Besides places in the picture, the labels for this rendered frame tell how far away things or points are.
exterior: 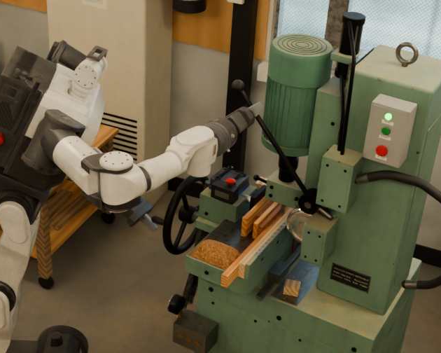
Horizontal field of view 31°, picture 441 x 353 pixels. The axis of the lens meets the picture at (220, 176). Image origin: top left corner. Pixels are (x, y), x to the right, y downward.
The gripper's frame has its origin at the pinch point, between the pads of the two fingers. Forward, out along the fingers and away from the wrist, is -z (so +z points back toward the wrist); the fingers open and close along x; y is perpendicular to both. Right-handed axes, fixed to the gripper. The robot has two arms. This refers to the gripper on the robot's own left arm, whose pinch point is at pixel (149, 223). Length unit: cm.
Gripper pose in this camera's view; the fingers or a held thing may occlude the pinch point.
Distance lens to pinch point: 264.1
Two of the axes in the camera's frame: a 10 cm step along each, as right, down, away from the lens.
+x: -4.6, 3.9, -8.0
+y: 5.2, -6.1, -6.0
